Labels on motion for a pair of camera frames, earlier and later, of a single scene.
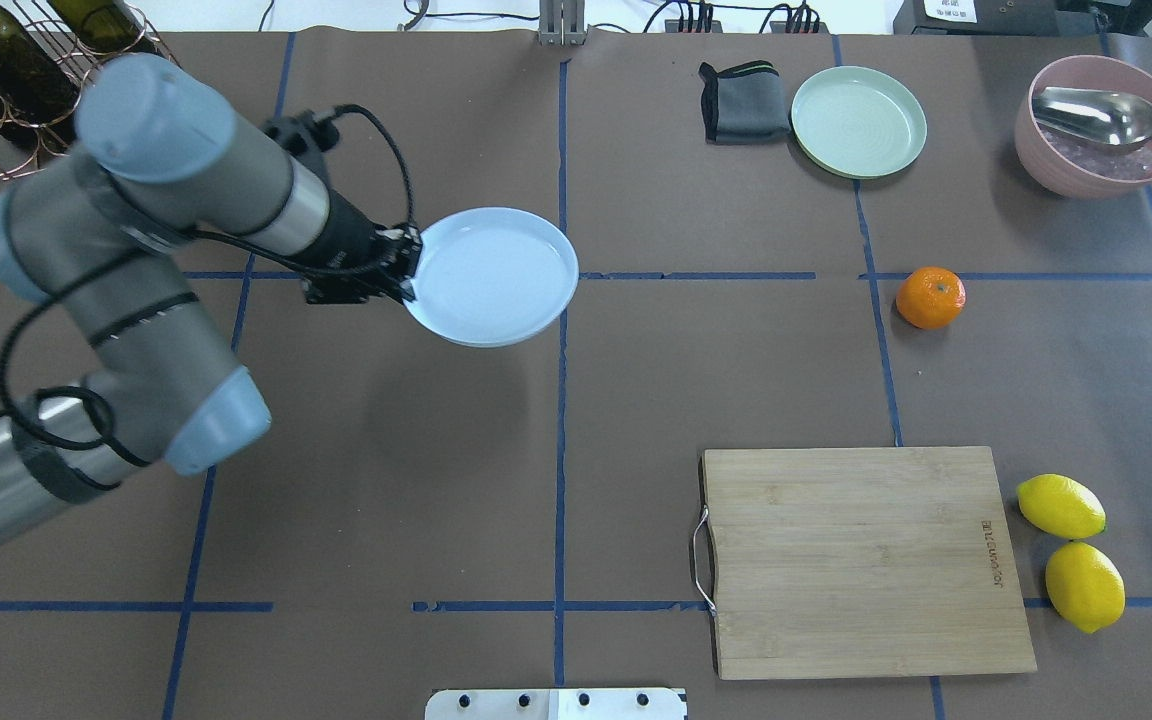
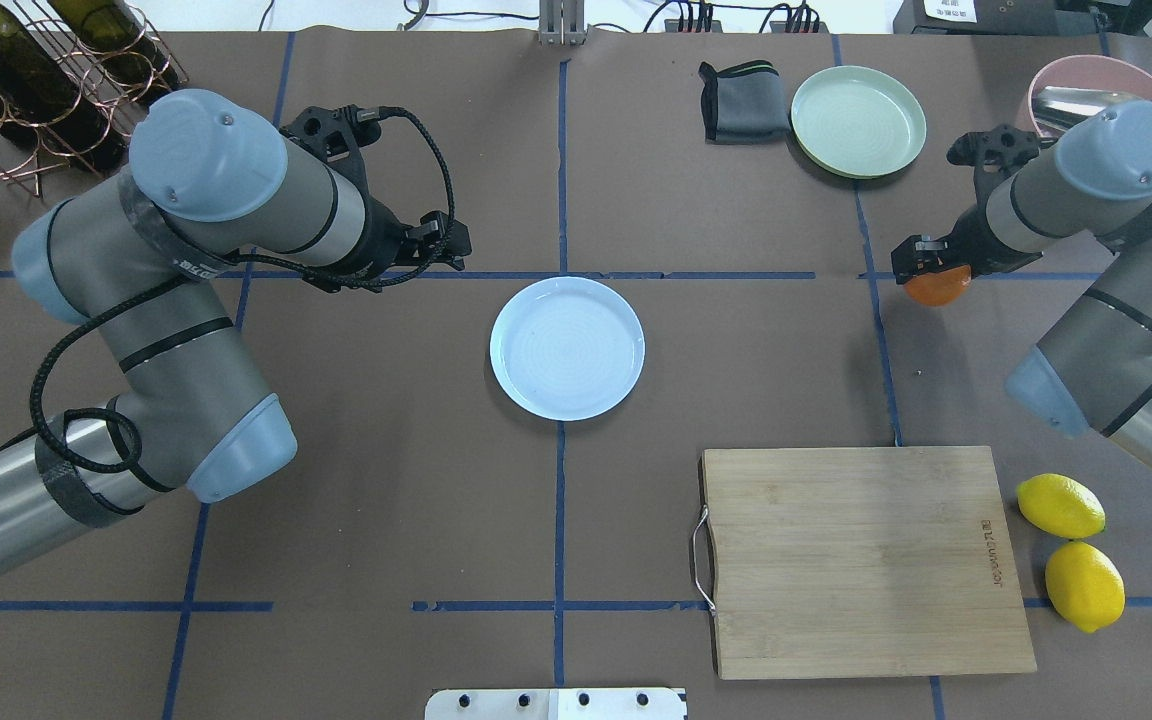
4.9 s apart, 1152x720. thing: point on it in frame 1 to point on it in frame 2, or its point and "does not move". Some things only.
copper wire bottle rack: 13,137 does not move
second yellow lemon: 1085,585 does not move
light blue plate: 492,276 to 567,348
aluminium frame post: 562,22 does not move
